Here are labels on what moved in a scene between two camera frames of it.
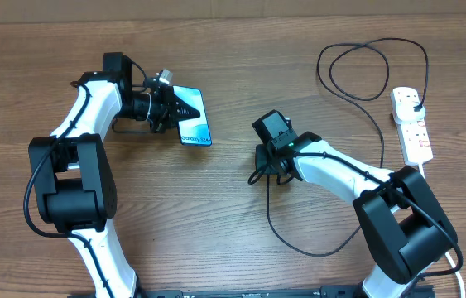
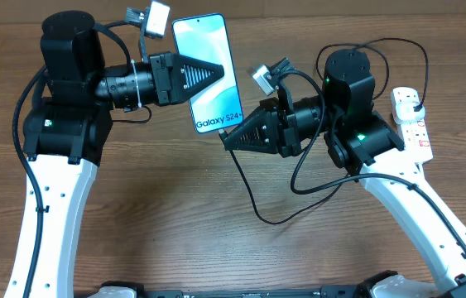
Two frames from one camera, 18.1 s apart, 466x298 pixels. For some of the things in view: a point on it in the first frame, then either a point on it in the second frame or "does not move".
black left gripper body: x=156 y=108 → x=160 y=66
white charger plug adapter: x=405 y=112 does not move
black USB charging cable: x=284 y=239 → x=319 y=53
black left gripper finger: x=184 y=112 → x=190 y=76
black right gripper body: x=266 y=165 → x=287 y=124
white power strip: x=414 y=135 does not move
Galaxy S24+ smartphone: x=194 y=131 → x=204 y=36
